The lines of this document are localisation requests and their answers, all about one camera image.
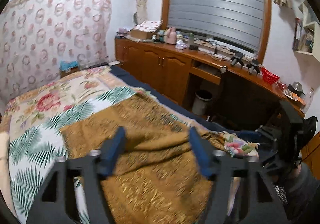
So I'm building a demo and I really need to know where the white wall shelf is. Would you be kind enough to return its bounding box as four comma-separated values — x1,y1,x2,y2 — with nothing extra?
292,0,319,61

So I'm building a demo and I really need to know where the cardboard box with floral cloth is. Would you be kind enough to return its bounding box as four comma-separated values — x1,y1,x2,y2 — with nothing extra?
130,20,162,40

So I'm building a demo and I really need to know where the pink circle patterned curtain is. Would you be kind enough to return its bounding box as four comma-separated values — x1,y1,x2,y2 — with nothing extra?
1,0,112,105

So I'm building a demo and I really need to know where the gold brown patterned garment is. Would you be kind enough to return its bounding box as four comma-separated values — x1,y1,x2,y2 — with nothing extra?
61,93,212,223

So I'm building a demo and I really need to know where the white waste bin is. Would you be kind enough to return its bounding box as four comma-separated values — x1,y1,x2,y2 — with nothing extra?
192,90,213,116

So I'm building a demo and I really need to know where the grey window blind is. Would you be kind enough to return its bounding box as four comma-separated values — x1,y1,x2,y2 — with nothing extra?
168,0,264,53

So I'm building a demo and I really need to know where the wooden sideboard cabinet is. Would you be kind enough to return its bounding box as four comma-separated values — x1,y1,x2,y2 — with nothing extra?
114,38,304,117

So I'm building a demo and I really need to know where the blue item on box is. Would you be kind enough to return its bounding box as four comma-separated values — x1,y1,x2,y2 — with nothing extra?
59,61,80,78

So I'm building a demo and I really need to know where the pink kettle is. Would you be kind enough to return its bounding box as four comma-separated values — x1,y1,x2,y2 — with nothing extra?
165,27,177,45

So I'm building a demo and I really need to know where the red plastic basket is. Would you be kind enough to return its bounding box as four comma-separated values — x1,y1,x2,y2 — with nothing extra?
261,67,280,85

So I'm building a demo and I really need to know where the floral leaf bed cover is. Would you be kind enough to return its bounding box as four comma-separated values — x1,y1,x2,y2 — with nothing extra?
1,67,258,223

